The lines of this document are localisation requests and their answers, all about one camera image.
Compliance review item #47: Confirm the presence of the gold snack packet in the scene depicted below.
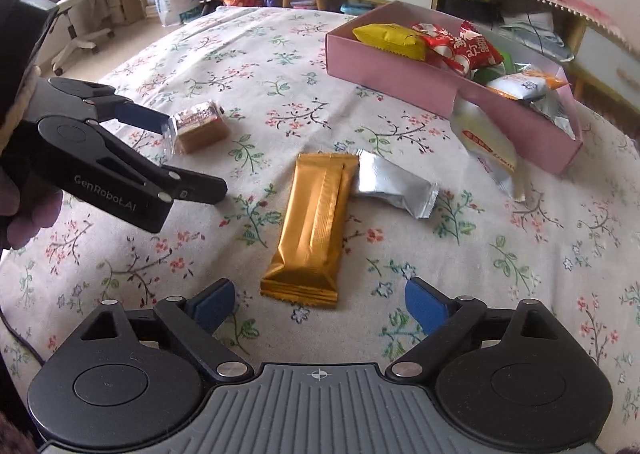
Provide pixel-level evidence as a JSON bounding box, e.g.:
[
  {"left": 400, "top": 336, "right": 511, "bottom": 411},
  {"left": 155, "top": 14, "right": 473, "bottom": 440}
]
[{"left": 260, "top": 153, "right": 360, "bottom": 310}]

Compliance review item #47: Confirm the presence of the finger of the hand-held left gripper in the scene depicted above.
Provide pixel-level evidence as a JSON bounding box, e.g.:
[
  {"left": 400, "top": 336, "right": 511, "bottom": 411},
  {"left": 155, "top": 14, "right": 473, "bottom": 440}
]
[
  {"left": 30, "top": 78, "right": 169, "bottom": 135},
  {"left": 145, "top": 161, "right": 229, "bottom": 207}
]

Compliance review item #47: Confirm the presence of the silver snack packet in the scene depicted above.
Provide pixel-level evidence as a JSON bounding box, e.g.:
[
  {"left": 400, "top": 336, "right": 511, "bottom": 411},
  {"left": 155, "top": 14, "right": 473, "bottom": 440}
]
[{"left": 352, "top": 150, "right": 440, "bottom": 220}]

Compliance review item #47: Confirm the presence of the green snack packet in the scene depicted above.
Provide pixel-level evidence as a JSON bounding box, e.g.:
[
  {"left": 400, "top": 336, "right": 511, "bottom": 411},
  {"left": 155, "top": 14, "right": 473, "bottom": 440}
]
[{"left": 472, "top": 50, "right": 518, "bottom": 84}]

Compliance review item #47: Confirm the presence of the clear-wrapped brown cake packet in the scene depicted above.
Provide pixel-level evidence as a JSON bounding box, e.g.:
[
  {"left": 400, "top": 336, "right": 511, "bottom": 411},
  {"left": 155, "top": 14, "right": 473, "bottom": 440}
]
[{"left": 162, "top": 100, "right": 230, "bottom": 157}]

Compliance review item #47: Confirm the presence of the yellow snack packet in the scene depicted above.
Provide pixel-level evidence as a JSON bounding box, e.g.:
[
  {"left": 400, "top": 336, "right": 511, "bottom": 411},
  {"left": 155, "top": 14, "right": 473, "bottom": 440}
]
[{"left": 352, "top": 23, "right": 430, "bottom": 60}]

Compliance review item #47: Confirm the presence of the blue storage bin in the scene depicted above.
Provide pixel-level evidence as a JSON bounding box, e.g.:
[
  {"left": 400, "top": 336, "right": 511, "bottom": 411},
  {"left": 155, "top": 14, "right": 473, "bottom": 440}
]
[{"left": 292, "top": 0, "right": 381, "bottom": 18}]

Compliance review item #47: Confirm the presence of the person's left hand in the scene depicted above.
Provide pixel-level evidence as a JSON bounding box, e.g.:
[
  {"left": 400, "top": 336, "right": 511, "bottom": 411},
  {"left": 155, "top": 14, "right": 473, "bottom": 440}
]
[{"left": 0, "top": 167, "right": 64, "bottom": 251}]

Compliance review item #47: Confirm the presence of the white red-label snack packet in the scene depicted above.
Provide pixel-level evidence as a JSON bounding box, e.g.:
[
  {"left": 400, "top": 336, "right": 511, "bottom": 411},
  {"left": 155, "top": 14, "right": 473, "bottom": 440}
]
[{"left": 449, "top": 97, "right": 527, "bottom": 202}]

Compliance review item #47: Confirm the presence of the red snack packet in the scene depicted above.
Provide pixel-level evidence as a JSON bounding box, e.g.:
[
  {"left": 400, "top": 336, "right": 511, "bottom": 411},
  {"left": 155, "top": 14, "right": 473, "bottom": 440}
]
[{"left": 411, "top": 20, "right": 505, "bottom": 80}]

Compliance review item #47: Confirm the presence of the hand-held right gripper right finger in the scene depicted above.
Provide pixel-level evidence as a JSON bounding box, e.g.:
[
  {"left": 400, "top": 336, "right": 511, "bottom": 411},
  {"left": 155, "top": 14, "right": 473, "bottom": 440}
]
[{"left": 387, "top": 277, "right": 561, "bottom": 380}]

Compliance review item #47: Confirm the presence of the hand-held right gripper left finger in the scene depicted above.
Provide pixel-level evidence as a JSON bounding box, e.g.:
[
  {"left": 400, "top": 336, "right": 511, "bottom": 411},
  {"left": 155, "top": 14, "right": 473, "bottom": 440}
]
[{"left": 80, "top": 278, "right": 254, "bottom": 381}]

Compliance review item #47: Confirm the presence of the pink cardboard box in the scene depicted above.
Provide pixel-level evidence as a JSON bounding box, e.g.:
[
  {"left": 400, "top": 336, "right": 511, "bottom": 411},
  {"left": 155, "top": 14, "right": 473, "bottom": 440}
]
[{"left": 325, "top": 2, "right": 585, "bottom": 175}]

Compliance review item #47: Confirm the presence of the black case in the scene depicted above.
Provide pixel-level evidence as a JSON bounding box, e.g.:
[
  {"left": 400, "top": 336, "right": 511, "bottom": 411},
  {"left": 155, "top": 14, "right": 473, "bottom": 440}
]
[{"left": 442, "top": 0, "right": 506, "bottom": 25}]

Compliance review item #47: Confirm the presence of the orange white snack packet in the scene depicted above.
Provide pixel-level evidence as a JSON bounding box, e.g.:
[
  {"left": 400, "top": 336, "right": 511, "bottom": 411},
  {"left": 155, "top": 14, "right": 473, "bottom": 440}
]
[{"left": 484, "top": 70, "right": 571, "bottom": 102}]

